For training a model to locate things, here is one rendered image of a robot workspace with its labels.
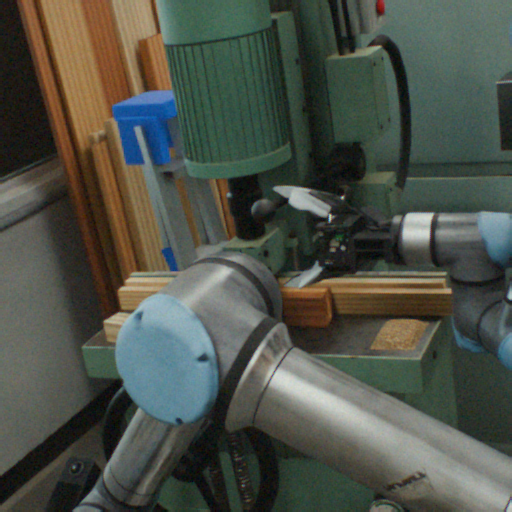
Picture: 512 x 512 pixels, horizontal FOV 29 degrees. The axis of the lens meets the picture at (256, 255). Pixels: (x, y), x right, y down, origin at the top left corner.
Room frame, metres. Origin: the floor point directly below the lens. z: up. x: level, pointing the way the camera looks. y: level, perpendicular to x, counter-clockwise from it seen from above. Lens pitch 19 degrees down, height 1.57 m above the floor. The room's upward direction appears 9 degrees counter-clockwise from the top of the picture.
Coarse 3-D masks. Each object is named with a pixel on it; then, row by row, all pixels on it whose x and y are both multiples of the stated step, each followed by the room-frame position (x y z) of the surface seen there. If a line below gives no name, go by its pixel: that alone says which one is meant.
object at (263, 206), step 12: (360, 144) 1.74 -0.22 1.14; (336, 156) 1.67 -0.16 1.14; (348, 156) 1.66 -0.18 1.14; (360, 156) 1.68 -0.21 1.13; (336, 168) 1.62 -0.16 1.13; (348, 168) 1.66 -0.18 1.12; (360, 168) 1.67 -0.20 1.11; (312, 180) 1.52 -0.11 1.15; (324, 180) 1.56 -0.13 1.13; (336, 180) 1.68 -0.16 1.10; (348, 180) 1.67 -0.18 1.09; (264, 204) 1.34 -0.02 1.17; (276, 204) 1.37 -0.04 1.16; (264, 216) 1.33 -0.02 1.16
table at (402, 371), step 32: (352, 320) 1.51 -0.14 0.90; (384, 320) 1.49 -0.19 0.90; (448, 320) 1.50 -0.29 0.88; (96, 352) 1.58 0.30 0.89; (320, 352) 1.41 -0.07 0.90; (352, 352) 1.39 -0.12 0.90; (384, 352) 1.38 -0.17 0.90; (416, 352) 1.36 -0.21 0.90; (384, 384) 1.36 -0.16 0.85; (416, 384) 1.34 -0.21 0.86
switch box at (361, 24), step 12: (336, 0) 1.82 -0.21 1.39; (348, 0) 1.81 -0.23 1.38; (360, 0) 1.80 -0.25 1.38; (372, 0) 1.81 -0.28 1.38; (360, 12) 1.80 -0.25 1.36; (372, 12) 1.80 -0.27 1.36; (384, 12) 1.87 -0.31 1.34; (360, 24) 1.80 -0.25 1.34; (372, 24) 1.80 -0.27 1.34; (384, 24) 1.87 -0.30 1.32
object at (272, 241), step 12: (276, 228) 1.64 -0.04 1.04; (288, 228) 1.68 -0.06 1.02; (240, 240) 1.61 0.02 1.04; (252, 240) 1.60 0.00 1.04; (264, 240) 1.59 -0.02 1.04; (276, 240) 1.63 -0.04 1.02; (240, 252) 1.58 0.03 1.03; (252, 252) 1.57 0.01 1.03; (264, 252) 1.58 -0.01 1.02; (276, 252) 1.62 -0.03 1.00; (288, 252) 1.67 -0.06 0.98; (264, 264) 1.57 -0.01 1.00; (276, 264) 1.61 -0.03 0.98
